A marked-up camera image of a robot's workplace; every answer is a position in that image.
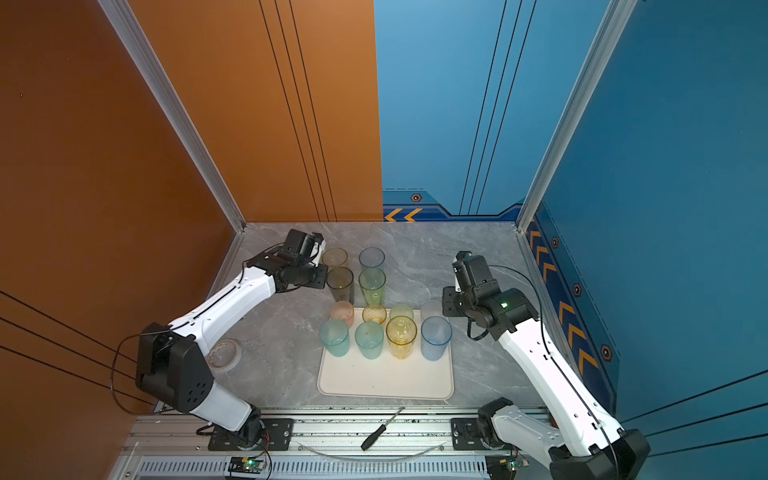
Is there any amber tall glass back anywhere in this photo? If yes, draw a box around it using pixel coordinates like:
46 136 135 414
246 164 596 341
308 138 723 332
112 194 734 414
321 247 349 269

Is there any dark smoky tall glass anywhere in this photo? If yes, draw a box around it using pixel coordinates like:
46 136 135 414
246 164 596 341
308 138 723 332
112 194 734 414
326 267 354 303

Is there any pink short glass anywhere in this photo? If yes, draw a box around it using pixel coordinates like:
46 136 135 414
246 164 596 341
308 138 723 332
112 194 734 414
329 301 355 328

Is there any blue tall glass back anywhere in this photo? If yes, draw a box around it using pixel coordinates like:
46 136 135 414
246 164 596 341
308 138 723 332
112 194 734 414
421 316 453 361

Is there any clear short glass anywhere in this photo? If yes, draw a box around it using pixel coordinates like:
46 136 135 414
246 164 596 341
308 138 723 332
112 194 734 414
421 300 446 320

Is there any teal tall glass front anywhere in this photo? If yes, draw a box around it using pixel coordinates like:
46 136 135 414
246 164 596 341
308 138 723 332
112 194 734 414
319 319 350 357

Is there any teal tall glass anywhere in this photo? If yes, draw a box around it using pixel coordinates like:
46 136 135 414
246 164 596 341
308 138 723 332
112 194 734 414
355 321 385 360
319 319 350 357

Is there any green tall glass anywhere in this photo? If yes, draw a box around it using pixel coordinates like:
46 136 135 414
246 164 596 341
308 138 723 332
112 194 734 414
358 268 387 305

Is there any yellow short glass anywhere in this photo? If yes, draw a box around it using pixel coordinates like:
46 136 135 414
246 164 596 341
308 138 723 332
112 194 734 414
362 304 388 325

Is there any green short glass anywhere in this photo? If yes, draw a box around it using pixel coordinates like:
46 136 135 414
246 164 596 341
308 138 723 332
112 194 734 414
389 304 414 320

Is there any yellow tall glass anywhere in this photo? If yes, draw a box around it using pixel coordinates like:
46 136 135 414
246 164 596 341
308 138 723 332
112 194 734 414
385 316 418 360

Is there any teal tall glass back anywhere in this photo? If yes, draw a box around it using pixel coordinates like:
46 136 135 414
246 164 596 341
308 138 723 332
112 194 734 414
355 321 385 360

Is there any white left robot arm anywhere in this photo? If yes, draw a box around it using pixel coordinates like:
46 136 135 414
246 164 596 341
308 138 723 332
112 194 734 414
136 246 328 448

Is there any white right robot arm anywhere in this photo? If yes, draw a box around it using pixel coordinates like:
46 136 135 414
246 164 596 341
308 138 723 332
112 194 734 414
442 286 650 479

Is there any cream rectangular tray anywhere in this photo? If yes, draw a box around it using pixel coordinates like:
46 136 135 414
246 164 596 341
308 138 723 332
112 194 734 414
317 329 454 401

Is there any grey-blue tall glass back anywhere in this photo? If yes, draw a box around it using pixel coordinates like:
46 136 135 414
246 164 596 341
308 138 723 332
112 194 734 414
358 246 386 269

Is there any right green circuit board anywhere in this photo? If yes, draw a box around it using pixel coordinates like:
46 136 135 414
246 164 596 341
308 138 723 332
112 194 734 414
485 456 517 480

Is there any green circuit board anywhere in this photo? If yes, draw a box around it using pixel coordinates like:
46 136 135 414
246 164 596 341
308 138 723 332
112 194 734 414
485 456 517 480
226 456 268 479

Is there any left green circuit board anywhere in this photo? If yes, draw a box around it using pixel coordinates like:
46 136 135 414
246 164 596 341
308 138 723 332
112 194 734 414
226 456 268 479

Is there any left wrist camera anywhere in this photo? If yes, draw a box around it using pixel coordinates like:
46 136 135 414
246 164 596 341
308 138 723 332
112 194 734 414
278 229 325 266

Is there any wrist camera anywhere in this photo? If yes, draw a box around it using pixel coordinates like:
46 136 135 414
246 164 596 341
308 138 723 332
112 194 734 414
278 229 325 266
452 250 499 296

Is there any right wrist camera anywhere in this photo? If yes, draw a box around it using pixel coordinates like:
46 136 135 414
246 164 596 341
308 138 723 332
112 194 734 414
452 250 499 296

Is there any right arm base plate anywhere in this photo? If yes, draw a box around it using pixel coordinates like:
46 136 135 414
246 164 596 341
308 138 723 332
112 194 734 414
450 417 494 451

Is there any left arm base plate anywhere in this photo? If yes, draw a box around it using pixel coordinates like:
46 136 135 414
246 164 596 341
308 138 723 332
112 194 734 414
207 418 294 452

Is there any black handled screwdriver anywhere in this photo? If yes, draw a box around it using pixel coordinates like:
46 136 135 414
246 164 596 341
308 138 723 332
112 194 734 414
360 407 404 451

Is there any aluminium front rail frame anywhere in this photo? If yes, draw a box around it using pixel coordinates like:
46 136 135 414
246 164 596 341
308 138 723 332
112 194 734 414
108 405 551 479

